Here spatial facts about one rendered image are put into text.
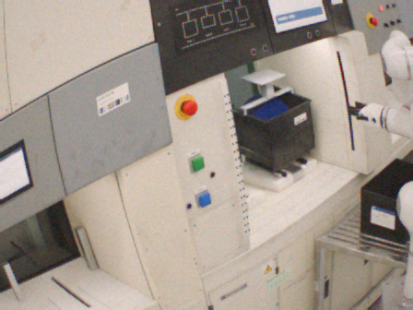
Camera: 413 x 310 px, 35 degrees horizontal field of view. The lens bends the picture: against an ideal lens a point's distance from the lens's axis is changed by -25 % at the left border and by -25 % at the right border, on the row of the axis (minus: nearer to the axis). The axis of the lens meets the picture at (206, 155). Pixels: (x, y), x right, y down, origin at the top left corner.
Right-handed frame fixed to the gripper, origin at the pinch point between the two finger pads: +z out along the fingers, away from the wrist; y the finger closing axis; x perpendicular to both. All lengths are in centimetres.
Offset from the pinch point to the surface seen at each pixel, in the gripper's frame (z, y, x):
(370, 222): -9.1, -5.6, -37.6
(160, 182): 14, -68, 1
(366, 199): -6.7, -5.5, -28.9
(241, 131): 48, -11, -14
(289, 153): 33.5, -4.0, -21.1
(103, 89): 13, -80, 31
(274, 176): 38.3, -7.7, -28.7
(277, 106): 43.0, 3.3, -9.1
